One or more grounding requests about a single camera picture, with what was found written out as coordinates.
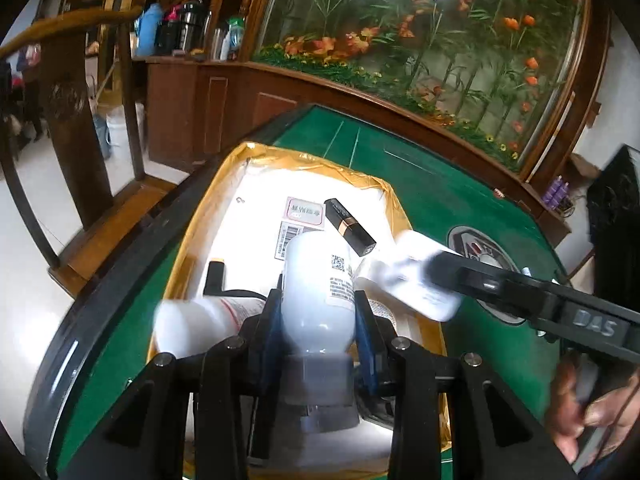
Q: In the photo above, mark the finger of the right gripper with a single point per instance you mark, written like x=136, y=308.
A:
x=508, y=292

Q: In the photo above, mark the thermos flasks on cabinet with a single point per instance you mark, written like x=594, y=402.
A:
x=186, y=30

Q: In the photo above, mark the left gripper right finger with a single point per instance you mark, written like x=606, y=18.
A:
x=493, y=434

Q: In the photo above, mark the purple spray cans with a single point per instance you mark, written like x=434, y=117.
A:
x=556, y=195

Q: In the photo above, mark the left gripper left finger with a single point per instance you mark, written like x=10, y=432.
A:
x=142, y=435

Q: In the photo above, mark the white plastic bucket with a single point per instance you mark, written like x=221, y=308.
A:
x=118, y=132

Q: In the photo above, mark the wooden chair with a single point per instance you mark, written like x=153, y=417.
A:
x=107, y=218

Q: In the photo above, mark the white bottle green label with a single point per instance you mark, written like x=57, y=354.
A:
x=318, y=323

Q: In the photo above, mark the white medicine bottle red label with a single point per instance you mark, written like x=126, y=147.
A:
x=189, y=327

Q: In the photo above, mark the flower planter display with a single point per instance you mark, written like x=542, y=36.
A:
x=489, y=71

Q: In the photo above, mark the person right hand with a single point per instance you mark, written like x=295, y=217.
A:
x=565, y=420

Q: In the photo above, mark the white charger with prongs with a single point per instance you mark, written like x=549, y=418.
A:
x=399, y=270

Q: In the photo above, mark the black plastic spool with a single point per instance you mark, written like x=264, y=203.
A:
x=214, y=284

